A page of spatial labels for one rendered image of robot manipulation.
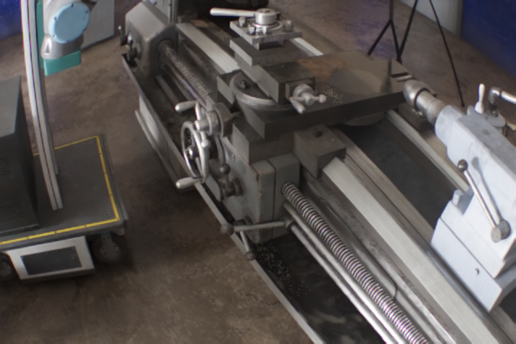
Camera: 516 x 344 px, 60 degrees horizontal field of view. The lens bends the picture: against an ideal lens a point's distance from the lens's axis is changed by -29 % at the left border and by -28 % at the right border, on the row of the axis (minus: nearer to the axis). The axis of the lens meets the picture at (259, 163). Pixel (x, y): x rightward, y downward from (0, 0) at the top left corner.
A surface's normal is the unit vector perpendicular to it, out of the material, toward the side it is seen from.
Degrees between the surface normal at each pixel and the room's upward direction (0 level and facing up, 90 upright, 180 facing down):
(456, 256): 90
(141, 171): 0
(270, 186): 90
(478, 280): 90
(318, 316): 0
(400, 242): 36
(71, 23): 94
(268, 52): 0
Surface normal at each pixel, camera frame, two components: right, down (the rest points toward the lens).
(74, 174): 0.02, -0.80
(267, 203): 0.46, 0.54
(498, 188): -0.87, 0.14
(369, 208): -0.51, -0.49
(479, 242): -0.77, -0.15
